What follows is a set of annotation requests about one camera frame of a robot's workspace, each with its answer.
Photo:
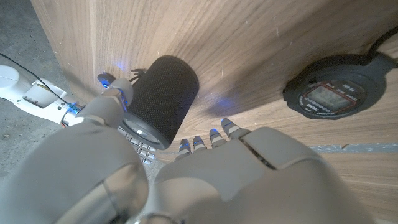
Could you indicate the black cylindrical fabric speaker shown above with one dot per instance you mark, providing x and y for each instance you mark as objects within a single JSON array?
[{"x": 161, "y": 96}]

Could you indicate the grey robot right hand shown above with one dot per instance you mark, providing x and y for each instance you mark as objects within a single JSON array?
[{"x": 140, "y": 149}]

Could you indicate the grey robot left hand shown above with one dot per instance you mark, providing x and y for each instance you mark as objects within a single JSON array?
[{"x": 248, "y": 186}]

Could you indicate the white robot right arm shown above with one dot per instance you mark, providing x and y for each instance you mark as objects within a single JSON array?
[{"x": 28, "y": 93}]

